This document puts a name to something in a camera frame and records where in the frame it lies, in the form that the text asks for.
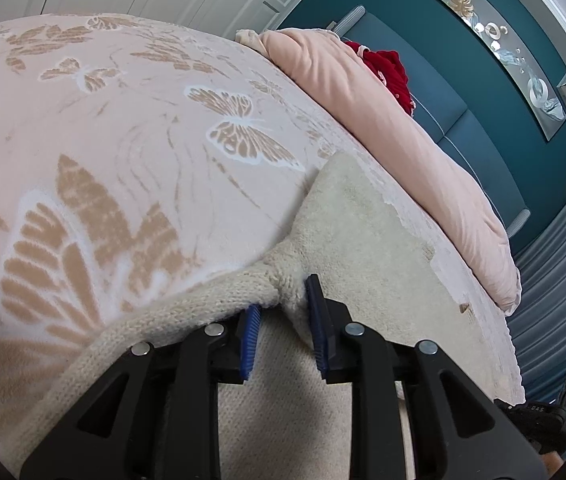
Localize red knitted garment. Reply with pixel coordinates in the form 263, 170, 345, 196
344, 40, 417, 119

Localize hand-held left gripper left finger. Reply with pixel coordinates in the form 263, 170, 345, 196
19, 305, 264, 480

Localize long framed wall picture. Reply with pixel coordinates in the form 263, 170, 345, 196
431, 0, 566, 142

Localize cream cloth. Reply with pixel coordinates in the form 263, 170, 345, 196
235, 29, 270, 55

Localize pink pillow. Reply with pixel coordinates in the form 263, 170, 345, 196
260, 27, 522, 316

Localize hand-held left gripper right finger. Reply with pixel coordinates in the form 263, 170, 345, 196
304, 274, 548, 480

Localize grey headboard side roll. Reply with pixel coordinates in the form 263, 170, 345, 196
508, 209, 532, 239
333, 6, 366, 34

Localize blue padded headboard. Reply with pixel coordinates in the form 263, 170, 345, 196
333, 10, 531, 233

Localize cream knitted sweater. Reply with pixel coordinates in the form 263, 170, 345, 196
13, 152, 524, 480

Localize pink butterfly print blanket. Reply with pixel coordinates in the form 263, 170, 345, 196
0, 12, 526, 461

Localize grey curtain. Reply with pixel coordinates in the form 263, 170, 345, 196
507, 165, 566, 411

